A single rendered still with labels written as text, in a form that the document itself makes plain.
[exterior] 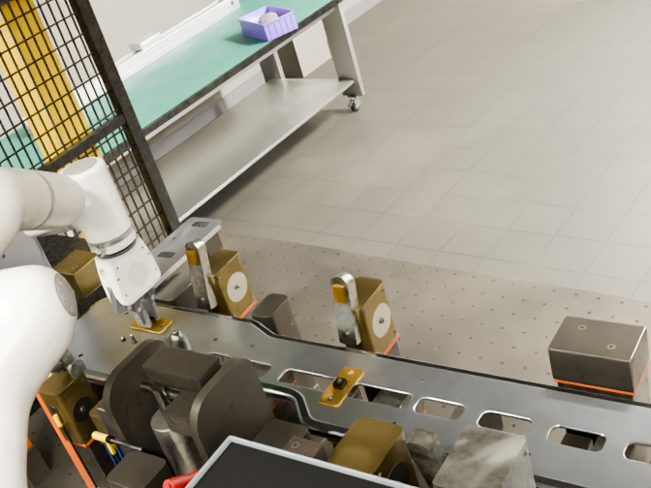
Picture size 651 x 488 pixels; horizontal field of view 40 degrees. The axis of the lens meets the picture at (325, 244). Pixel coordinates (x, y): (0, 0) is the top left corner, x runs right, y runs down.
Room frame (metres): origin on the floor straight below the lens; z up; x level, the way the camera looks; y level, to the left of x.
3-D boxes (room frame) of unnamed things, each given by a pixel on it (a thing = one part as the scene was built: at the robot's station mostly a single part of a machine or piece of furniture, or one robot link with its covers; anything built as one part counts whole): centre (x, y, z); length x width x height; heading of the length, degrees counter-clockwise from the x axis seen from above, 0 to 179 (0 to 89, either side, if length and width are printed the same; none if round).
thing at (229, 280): (1.53, 0.21, 0.87); 0.12 x 0.07 x 0.35; 139
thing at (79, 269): (1.69, 0.51, 0.88); 0.08 x 0.08 x 0.36; 49
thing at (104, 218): (1.45, 0.36, 1.28); 0.09 x 0.08 x 0.13; 80
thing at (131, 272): (1.44, 0.36, 1.14); 0.10 x 0.07 x 0.11; 139
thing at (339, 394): (1.10, 0.04, 1.01); 0.08 x 0.04 x 0.01; 138
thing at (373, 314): (1.28, -0.04, 0.87); 0.12 x 0.07 x 0.35; 139
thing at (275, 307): (1.42, 0.12, 0.84); 0.10 x 0.05 x 0.29; 139
